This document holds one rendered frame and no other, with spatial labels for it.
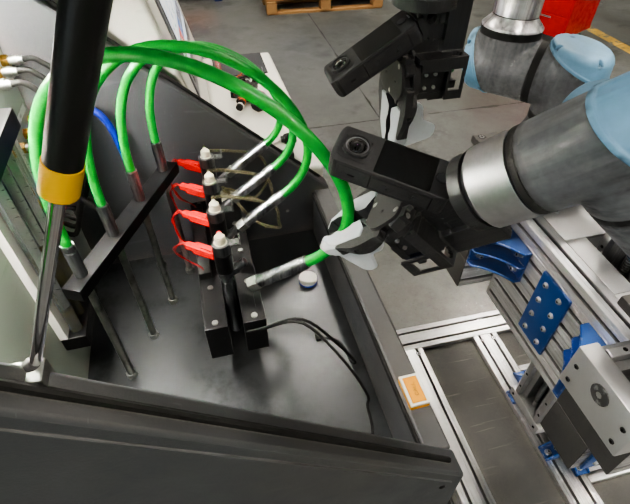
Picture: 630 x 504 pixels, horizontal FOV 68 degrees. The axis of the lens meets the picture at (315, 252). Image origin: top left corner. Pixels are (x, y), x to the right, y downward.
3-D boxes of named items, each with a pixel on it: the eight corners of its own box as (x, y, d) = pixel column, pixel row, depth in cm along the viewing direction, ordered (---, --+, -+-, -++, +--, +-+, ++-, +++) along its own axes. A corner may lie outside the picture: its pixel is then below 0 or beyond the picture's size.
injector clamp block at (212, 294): (272, 368, 87) (266, 317, 77) (218, 380, 85) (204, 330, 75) (244, 246, 111) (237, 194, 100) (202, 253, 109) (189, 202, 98)
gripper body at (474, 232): (408, 280, 50) (510, 255, 41) (352, 233, 47) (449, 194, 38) (425, 225, 54) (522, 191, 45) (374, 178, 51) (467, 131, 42)
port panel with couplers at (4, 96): (73, 228, 82) (-13, 47, 61) (52, 231, 82) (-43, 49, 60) (80, 185, 91) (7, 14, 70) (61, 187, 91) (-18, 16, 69)
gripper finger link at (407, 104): (411, 144, 60) (422, 77, 54) (400, 146, 59) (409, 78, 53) (397, 126, 63) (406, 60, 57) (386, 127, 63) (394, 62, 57)
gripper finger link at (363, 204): (355, 253, 60) (407, 241, 52) (321, 225, 57) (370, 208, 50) (364, 233, 61) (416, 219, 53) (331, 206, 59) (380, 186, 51)
